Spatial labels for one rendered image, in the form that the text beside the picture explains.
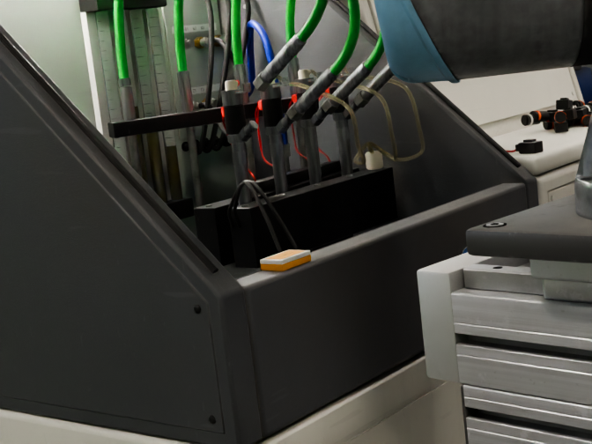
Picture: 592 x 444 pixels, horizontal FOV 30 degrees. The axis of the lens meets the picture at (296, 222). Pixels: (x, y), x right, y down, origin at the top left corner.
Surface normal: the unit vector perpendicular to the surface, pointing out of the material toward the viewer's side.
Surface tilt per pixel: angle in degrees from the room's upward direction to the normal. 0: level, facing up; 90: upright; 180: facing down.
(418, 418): 90
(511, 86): 76
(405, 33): 113
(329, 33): 90
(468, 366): 90
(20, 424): 90
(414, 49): 129
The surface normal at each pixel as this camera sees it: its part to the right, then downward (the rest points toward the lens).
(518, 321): -0.70, 0.19
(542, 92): 0.73, -0.22
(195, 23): 0.79, 0.00
